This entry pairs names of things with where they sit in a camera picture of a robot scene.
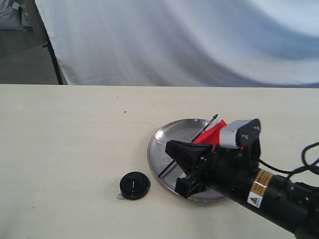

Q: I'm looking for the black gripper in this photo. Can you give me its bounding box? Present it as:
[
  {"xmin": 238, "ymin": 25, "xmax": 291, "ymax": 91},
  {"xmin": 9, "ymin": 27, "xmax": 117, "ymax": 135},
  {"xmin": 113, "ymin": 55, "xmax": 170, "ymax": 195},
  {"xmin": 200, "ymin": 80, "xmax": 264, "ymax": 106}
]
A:
[{"xmin": 165, "ymin": 140, "xmax": 259, "ymax": 199}]

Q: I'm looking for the red and white small flag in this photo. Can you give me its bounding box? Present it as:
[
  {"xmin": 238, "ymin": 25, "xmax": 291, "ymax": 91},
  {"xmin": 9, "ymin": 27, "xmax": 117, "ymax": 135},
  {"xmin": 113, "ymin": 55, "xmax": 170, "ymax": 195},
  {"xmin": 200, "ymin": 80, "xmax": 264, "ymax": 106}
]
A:
[{"xmin": 157, "ymin": 114, "xmax": 228, "ymax": 178}]

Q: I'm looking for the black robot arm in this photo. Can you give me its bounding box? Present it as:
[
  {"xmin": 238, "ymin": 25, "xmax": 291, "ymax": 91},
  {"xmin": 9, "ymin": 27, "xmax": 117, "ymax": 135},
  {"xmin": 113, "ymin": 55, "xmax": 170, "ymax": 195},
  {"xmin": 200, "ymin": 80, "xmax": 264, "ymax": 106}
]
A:
[{"xmin": 165, "ymin": 140, "xmax": 319, "ymax": 239}]

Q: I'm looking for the black round flag base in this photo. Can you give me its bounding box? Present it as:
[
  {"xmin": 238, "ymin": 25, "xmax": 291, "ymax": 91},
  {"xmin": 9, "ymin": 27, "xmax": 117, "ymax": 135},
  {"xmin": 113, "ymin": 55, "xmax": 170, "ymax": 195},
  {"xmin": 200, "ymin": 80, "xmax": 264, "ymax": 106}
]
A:
[{"xmin": 119, "ymin": 171, "xmax": 151, "ymax": 200}]

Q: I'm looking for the round steel plate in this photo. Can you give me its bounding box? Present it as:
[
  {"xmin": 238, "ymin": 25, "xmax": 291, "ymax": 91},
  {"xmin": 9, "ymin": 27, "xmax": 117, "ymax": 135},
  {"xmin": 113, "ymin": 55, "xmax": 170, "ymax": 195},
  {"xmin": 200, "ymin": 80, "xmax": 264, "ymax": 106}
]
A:
[{"xmin": 147, "ymin": 118, "xmax": 229, "ymax": 203}]

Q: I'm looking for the white backdrop cloth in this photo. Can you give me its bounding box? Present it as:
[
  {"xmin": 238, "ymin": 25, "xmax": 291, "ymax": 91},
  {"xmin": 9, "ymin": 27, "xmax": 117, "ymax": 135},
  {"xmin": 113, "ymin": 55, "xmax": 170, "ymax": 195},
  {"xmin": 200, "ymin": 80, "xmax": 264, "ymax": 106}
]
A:
[{"xmin": 36, "ymin": 0, "xmax": 319, "ymax": 88}]

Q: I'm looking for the black backdrop stand pole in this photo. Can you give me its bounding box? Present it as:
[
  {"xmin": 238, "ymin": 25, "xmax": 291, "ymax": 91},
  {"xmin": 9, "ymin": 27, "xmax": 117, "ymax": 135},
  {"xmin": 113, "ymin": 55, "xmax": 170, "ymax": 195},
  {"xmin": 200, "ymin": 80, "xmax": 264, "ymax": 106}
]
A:
[{"xmin": 36, "ymin": 6, "xmax": 64, "ymax": 85}]

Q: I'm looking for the white sack in background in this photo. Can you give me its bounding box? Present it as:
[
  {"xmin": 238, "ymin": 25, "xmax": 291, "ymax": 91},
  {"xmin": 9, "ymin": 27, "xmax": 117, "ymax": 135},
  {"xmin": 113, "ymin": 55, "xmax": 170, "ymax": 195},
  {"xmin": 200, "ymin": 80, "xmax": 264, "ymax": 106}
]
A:
[{"xmin": 0, "ymin": 0, "xmax": 33, "ymax": 31}]

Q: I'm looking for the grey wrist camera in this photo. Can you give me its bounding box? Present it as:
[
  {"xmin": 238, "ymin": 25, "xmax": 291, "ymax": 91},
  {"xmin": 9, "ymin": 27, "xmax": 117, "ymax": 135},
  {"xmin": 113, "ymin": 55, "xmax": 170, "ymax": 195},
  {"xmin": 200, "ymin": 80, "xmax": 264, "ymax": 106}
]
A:
[{"xmin": 219, "ymin": 119, "xmax": 261, "ymax": 158}]

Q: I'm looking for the black cable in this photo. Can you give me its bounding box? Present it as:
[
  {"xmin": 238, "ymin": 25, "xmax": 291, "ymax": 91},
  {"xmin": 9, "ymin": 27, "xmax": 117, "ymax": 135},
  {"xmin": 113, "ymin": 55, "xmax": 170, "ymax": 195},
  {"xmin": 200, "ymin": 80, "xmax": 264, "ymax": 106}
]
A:
[{"xmin": 258, "ymin": 141, "xmax": 319, "ymax": 186}]

